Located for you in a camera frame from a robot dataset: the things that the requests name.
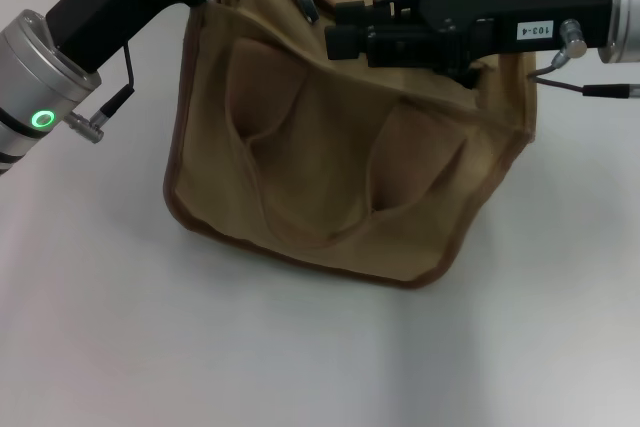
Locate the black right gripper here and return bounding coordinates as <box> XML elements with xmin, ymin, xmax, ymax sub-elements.
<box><xmin>324</xmin><ymin>0</ymin><xmax>614</xmax><ymax>86</ymax></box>

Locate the khaki fabric food bag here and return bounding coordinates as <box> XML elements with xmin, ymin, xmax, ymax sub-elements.
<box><xmin>163</xmin><ymin>0</ymin><xmax>540</xmax><ymax>291</ymax></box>

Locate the left gripper cable with plugs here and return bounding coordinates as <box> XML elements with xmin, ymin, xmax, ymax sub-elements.
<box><xmin>67</xmin><ymin>0</ymin><xmax>136</xmax><ymax>144</ymax></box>

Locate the gripper cable with plugs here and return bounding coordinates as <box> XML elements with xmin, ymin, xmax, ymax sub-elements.
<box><xmin>67</xmin><ymin>0</ymin><xmax>136</xmax><ymax>144</ymax></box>
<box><xmin>528</xmin><ymin>19</ymin><xmax>640</xmax><ymax>99</ymax></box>

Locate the right gripper cable with plugs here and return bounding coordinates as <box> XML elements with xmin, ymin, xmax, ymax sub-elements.
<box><xmin>528</xmin><ymin>19</ymin><xmax>640</xmax><ymax>99</ymax></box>

